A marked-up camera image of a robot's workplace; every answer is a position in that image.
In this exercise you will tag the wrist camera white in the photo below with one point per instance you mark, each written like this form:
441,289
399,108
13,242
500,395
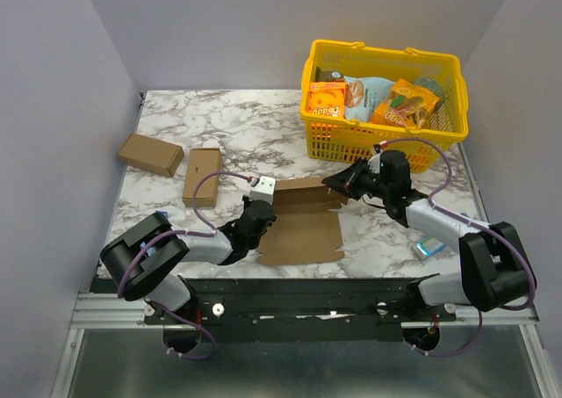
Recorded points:
262,188
375,162

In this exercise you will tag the blue box right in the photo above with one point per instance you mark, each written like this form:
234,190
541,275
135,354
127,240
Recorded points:
427,247

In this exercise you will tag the dark brown snack packet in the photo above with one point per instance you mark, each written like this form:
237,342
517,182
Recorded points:
328,76

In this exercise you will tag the light blue snack bag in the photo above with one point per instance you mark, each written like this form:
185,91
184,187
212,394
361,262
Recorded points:
363,95

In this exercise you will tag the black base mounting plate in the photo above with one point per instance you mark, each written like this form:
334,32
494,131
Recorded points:
298,310

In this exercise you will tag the orange Daddy snack box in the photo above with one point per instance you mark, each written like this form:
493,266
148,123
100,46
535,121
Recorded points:
326,99

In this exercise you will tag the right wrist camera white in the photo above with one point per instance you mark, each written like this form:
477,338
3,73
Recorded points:
375,162

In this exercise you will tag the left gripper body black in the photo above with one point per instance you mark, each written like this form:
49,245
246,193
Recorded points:
255,243

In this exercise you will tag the blue box left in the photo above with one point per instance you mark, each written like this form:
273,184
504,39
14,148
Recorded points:
151,250

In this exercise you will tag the cardboard box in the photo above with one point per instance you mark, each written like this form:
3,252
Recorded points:
151,155
307,229
201,163

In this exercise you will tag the blue box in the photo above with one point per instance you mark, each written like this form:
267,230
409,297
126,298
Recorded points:
151,250
427,247

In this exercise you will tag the yellow plastic shopping basket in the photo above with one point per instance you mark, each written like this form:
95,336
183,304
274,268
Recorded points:
345,141

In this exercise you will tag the folded cardboard box upright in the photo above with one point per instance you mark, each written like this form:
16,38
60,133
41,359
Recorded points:
201,163

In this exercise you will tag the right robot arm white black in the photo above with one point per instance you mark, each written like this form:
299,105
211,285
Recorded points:
493,269

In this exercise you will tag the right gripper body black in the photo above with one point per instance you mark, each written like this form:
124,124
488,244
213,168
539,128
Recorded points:
354,183

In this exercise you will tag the green scouring pad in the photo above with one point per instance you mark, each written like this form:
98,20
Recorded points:
432,85

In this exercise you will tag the orange snack bag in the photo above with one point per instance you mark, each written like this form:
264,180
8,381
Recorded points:
406,106

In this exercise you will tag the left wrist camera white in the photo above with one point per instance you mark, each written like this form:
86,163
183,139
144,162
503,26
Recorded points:
262,188

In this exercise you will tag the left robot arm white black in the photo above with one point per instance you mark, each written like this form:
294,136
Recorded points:
141,260

